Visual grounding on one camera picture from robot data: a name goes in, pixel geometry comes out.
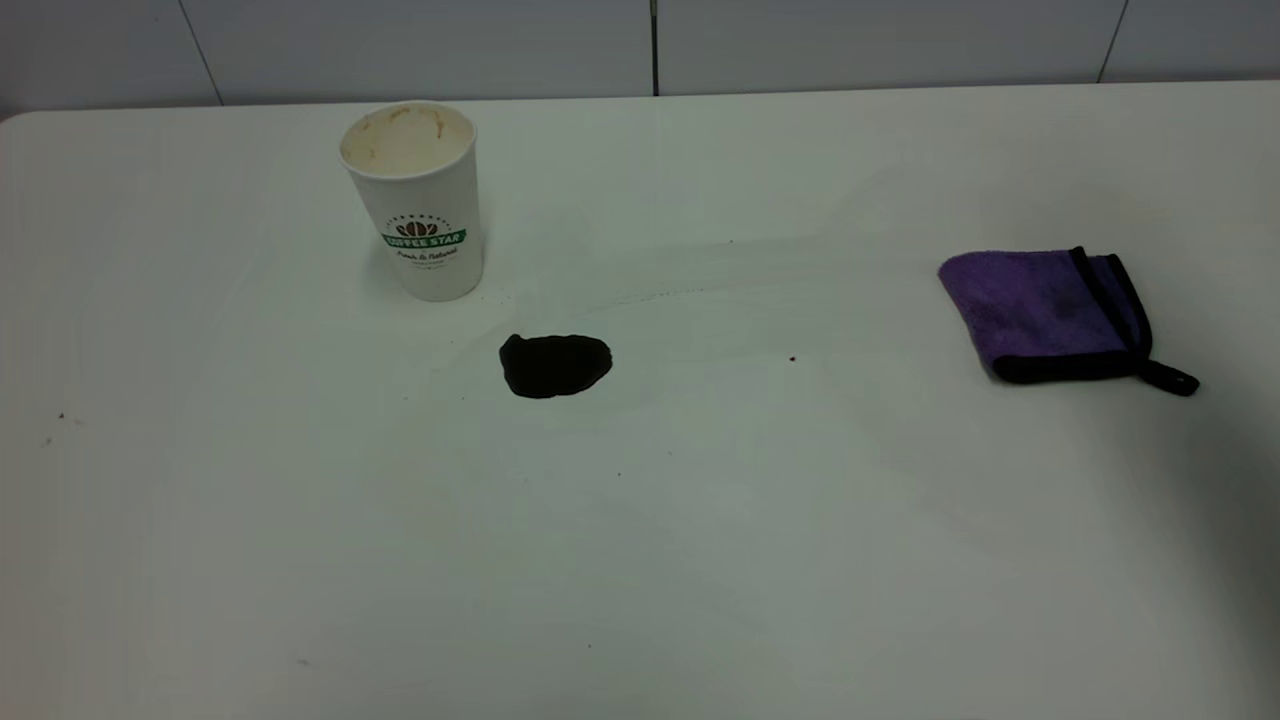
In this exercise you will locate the purple cloth with black trim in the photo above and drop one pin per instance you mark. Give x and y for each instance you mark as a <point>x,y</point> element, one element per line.
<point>1030,310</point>

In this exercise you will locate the white paper coffee cup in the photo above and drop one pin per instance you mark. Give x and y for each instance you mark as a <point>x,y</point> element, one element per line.
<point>425,200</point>

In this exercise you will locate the dark coffee spill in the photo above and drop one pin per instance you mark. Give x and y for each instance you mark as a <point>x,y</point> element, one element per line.
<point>555,365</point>

